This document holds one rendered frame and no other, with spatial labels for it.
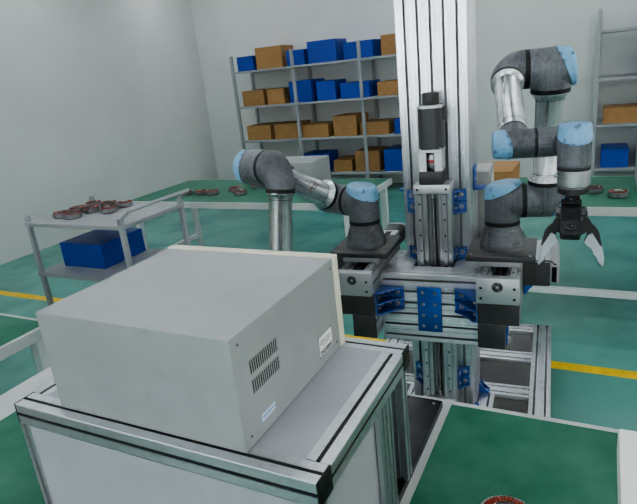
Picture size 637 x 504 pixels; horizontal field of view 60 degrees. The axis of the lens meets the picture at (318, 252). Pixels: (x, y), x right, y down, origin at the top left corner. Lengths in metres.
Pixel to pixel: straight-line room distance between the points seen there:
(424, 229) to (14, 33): 6.03
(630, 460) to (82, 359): 0.86
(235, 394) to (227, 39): 8.65
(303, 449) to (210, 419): 0.16
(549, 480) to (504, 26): 6.78
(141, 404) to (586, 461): 1.02
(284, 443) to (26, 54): 6.80
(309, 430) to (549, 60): 1.30
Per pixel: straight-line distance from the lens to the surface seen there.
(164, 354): 0.94
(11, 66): 7.32
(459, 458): 1.49
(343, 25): 8.41
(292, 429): 0.98
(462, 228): 2.19
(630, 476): 0.78
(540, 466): 1.49
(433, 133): 2.02
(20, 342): 2.66
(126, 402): 1.07
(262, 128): 8.51
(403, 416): 1.29
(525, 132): 1.53
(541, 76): 1.85
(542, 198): 1.95
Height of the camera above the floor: 1.68
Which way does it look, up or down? 18 degrees down
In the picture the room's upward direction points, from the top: 6 degrees counter-clockwise
